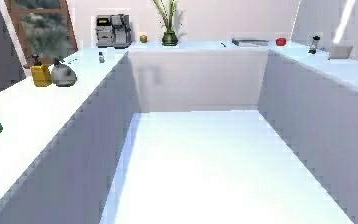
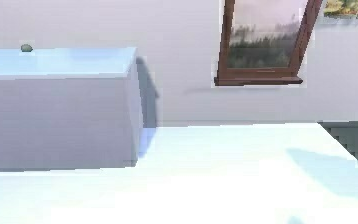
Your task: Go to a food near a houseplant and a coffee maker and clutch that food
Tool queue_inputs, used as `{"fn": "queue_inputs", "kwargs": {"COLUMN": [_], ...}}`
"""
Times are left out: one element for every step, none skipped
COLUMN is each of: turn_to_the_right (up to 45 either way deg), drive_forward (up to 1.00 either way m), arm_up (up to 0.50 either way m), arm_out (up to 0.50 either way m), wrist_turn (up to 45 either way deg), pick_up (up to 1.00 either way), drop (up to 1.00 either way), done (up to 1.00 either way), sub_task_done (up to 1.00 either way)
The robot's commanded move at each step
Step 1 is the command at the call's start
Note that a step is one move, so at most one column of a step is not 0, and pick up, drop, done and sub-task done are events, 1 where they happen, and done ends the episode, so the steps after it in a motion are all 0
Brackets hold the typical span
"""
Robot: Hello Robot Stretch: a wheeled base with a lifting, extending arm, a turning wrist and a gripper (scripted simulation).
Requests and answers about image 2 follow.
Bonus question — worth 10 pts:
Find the white worktop counter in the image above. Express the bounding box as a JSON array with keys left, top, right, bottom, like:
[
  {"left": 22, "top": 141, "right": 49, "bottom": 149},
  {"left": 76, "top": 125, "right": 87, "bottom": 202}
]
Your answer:
[{"left": 0, "top": 122, "right": 358, "bottom": 224}]

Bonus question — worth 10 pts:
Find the brown framed window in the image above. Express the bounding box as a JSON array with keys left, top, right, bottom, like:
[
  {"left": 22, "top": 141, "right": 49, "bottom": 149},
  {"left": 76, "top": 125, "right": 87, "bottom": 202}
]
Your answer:
[{"left": 213, "top": 0, "right": 324, "bottom": 87}]

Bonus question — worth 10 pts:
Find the white box-shaped cabinet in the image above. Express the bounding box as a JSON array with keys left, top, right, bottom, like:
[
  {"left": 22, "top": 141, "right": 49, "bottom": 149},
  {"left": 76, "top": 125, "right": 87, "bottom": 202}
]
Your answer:
[{"left": 0, "top": 46, "right": 145, "bottom": 174}]

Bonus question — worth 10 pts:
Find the framed landscape picture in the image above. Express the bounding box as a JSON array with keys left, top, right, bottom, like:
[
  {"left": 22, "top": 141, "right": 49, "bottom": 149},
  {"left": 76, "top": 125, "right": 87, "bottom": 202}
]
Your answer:
[{"left": 322, "top": 0, "right": 358, "bottom": 19}]

